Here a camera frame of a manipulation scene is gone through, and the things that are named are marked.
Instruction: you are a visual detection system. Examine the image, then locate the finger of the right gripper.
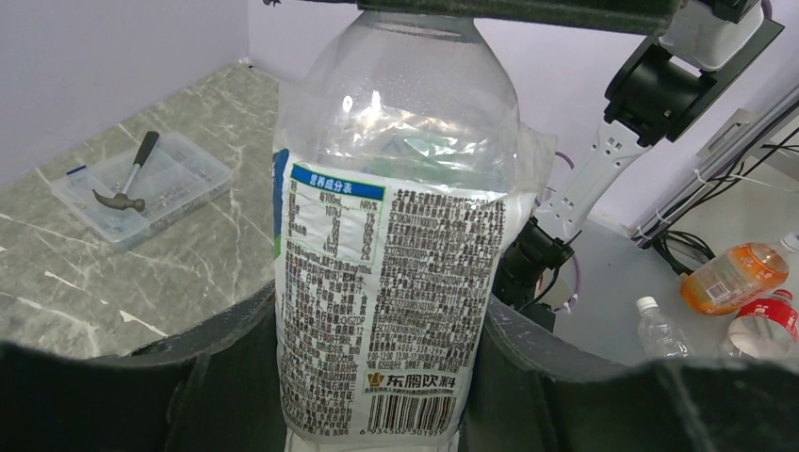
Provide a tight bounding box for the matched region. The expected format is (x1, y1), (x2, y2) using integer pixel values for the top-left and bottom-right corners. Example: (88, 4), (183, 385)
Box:
(299, 0), (688, 36)

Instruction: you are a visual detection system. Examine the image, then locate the red label bottle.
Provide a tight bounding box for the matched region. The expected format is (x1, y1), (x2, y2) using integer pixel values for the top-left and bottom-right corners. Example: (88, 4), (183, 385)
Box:
(716, 288), (798, 360)

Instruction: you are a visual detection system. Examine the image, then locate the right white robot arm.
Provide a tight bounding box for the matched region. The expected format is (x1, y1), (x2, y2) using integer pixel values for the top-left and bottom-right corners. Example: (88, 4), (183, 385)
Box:
(359, 1), (783, 311)

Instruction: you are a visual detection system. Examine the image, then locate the labelled water bottle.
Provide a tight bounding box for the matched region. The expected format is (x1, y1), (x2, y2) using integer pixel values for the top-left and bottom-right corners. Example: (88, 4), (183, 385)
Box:
(272, 11), (539, 451)

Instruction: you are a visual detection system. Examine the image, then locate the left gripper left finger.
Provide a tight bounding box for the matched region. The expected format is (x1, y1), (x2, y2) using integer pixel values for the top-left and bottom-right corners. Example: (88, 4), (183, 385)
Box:
(1, 284), (286, 451)

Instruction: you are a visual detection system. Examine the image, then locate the clear plastic tray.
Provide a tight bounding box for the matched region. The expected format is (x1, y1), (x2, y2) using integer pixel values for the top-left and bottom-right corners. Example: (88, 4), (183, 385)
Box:
(51, 132), (232, 250)

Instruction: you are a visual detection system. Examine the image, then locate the small hammer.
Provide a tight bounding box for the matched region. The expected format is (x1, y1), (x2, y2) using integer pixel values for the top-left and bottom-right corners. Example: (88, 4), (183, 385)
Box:
(92, 131), (160, 213)

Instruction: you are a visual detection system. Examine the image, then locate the orange drink bottle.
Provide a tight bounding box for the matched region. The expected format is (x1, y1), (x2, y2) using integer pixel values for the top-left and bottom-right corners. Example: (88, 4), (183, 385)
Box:
(679, 233), (798, 315)

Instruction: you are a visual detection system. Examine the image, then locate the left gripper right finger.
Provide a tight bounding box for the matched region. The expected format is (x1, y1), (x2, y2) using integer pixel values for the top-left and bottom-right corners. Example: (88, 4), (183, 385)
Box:
(461, 299), (798, 451)

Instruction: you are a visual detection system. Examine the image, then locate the clear bottle outside table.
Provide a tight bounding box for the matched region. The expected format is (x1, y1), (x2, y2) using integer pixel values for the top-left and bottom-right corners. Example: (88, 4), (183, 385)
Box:
(635, 297), (692, 359)

